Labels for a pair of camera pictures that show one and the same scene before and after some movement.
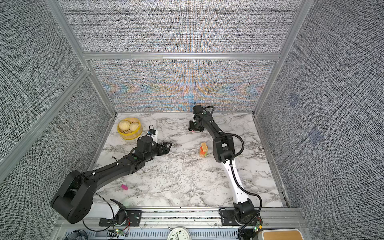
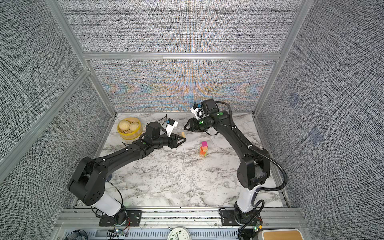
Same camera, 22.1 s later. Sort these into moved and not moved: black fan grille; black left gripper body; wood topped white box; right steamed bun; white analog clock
Moved: black left gripper body
Not moved: right steamed bun; wood topped white box; white analog clock; black fan grille
